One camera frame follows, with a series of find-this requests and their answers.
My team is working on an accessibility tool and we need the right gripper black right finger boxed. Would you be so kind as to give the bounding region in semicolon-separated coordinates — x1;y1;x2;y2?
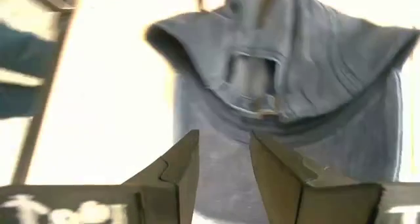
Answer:
249;131;383;224

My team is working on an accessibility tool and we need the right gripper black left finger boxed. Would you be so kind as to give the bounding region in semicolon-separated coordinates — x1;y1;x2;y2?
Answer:
123;129;200;224

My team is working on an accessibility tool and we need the dark blue cap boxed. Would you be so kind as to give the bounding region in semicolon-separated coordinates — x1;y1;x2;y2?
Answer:
144;0;420;224

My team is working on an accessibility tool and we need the blue fabric object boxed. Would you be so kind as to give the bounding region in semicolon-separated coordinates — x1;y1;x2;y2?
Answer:
0;22;58;119

